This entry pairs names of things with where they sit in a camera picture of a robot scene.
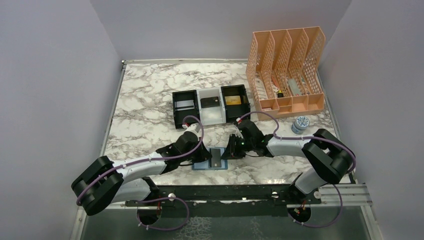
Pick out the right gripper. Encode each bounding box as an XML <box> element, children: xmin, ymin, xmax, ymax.
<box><xmin>221</xmin><ymin>133</ymin><xmax>255</xmax><ymax>159</ymax></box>

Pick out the black credit card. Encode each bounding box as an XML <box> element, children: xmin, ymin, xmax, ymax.
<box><xmin>209</xmin><ymin>148</ymin><xmax>222</xmax><ymax>168</ymax></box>
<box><xmin>200</xmin><ymin>96</ymin><xmax>221</xmax><ymax>108</ymax></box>

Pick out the blue card holder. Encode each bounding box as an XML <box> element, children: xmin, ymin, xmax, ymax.
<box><xmin>191</xmin><ymin>147</ymin><xmax>228</xmax><ymax>171</ymax></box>

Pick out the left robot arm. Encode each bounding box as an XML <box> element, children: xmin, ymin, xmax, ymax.
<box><xmin>71</xmin><ymin>132</ymin><xmax>212</xmax><ymax>216</ymax></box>

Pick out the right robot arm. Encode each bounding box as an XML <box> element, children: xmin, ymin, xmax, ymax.
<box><xmin>221</xmin><ymin>120</ymin><xmax>356</xmax><ymax>204</ymax></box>

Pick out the white magnetic stripe card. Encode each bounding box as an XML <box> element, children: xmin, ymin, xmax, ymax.
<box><xmin>174</xmin><ymin>100</ymin><xmax>195</xmax><ymax>111</ymax></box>

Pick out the black white card tray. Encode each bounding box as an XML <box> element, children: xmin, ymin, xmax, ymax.
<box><xmin>172</xmin><ymin>84</ymin><xmax>251</xmax><ymax>129</ymax></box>

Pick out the gold credit card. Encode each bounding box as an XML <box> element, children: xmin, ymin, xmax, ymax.
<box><xmin>225</xmin><ymin>95</ymin><xmax>242</xmax><ymax>106</ymax></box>

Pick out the white labelled box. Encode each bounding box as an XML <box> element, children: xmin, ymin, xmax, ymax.
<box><xmin>254</xmin><ymin>75</ymin><xmax>268</xmax><ymax>100</ymax></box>

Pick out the yellow tipped marker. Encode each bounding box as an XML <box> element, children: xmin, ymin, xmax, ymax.
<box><xmin>276</xmin><ymin>89</ymin><xmax>284</xmax><ymax>98</ymax></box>

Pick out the orange file organizer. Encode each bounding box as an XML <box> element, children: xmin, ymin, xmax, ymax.
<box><xmin>245</xmin><ymin>26</ymin><xmax>326</xmax><ymax>118</ymax></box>

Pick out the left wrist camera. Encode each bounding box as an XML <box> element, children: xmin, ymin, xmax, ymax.
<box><xmin>182</xmin><ymin>123</ymin><xmax>202</xmax><ymax>137</ymax></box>

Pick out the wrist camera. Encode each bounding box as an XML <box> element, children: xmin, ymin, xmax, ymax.
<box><xmin>182</xmin><ymin>123</ymin><xmax>202</xmax><ymax>137</ymax></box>
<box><xmin>234</xmin><ymin>118</ymin><xmax>246</xmax><ymax>139</ymax></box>

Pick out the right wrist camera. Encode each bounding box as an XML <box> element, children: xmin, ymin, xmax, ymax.
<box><xmin>234</xmin><ymin>118</ymin><xmax>246</xmax><ymax>139</ymax></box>

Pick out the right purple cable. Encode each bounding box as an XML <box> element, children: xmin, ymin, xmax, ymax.
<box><xmin>233</xmin><ymin>111</ymin><xmax>357</xmax><ymax>229</ymax></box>

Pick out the purple cable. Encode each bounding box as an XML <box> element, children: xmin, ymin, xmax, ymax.
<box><xmin>76</xmin><ymin>115</ymin><xmax>205</xmax><ymax>232</ymax></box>
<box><xmin>233</xmin><ymin>111</ymin><xmax>357</xmax><ymax>229</ymax></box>

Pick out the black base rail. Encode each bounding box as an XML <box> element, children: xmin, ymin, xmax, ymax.
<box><xmin>125</xmin><ymin>184</ymin><xmax>322</xmax><ymax>218</ymax></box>

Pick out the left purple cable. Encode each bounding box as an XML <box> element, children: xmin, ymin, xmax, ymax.
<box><xmin>76</xmin><ymin>115</ymin><xmax>205</xmax><ymax>232</ymax></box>

